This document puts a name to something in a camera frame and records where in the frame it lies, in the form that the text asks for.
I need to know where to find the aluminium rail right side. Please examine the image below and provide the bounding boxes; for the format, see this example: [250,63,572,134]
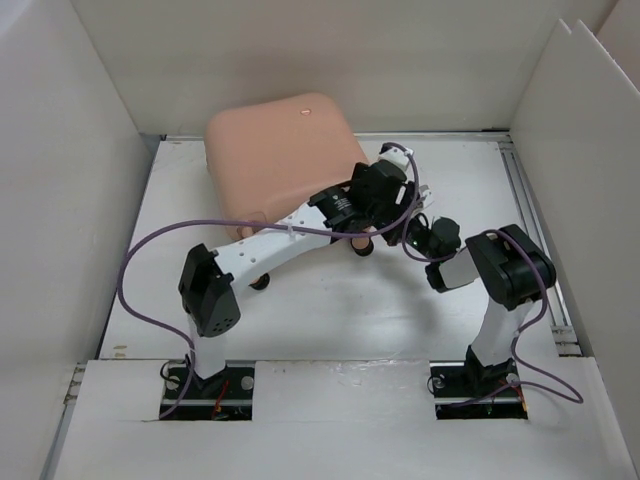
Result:
[498,139,583,357]

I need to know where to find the aluminium rail back side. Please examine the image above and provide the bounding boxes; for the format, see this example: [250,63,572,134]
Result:
[355,130,512,144]

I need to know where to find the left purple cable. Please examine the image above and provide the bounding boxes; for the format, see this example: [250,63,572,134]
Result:
[119,142,421,419]

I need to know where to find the purple cable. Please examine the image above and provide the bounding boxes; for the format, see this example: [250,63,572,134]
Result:
[119,142,421,419]
[399,212,585,409]

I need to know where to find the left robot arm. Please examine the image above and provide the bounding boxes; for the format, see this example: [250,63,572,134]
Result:
[178,159,415,397]

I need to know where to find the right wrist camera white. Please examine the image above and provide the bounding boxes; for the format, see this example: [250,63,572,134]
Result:
[418,185,434,208]

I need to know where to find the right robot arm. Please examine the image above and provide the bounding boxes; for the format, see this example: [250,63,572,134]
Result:
[384,214,557,394]

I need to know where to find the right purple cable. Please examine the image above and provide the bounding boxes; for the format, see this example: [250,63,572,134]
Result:
[399,212,585,409]

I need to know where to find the aluminium rail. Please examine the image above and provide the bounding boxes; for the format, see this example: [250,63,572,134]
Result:
[355,130,512,144]
[498,139,583,357]

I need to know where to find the pink hardshell suitcase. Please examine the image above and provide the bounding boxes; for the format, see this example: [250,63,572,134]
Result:
[204,93,367,242]

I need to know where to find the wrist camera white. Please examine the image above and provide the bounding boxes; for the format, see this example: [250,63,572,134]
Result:
[378,142,413,171]
[418,185,434,208]

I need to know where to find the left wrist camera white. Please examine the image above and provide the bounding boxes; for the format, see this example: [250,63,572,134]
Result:
[378,142,413,171]

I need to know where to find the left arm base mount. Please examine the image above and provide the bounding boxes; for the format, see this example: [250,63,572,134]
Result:
[159,360,255,422]

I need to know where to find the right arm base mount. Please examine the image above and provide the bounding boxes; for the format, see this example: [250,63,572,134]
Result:
[427,361,528,421]

